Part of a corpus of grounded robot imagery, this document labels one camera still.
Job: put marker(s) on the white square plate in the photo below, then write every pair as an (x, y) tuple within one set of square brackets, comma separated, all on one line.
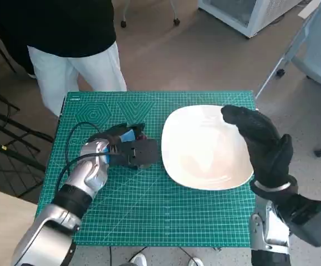
[(204, 149)]

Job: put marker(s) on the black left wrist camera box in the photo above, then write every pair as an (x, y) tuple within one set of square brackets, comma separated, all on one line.
[(140, 153)]

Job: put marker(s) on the green cutting mat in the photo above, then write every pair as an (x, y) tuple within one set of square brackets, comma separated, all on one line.
[(154, 210)]

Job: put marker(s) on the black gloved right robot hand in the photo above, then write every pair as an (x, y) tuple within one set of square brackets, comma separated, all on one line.
[(262, 135)]

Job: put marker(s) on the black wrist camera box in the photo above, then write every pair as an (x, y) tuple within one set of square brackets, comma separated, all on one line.
[(310, 219), (140, 153)]

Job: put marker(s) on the white glass-door cabinet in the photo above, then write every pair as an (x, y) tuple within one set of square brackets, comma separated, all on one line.
[(246, 15)]

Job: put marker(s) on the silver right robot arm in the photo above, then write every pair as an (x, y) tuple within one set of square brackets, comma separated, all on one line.
[(268, 232)]

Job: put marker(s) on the white robot foot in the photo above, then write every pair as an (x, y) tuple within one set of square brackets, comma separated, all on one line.
[(138, 260), (196, 262)]

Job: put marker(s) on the light blue mesh chair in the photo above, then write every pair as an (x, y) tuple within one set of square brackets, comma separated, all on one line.
[(318, 52)]

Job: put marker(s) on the red toy grape bunch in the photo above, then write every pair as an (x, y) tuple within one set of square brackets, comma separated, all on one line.
[(141, 136)]

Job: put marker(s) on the rolling chair base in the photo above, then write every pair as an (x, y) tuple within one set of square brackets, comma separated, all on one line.
[(176, 21)]

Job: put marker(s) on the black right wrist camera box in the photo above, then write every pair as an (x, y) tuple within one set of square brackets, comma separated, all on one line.
[(310, 219)]

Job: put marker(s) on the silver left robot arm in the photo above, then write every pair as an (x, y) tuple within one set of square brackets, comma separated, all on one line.
[(77, 180)]

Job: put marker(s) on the white robot left foot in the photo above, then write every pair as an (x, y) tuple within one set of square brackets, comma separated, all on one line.
[(138, 260)]

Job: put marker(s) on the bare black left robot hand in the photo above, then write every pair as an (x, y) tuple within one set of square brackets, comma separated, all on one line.
[(116, 133)]

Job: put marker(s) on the person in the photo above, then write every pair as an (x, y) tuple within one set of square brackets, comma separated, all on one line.
[(74, 27)]

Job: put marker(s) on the white robot right foot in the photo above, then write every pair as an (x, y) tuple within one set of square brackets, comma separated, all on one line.
[(196, 262)]

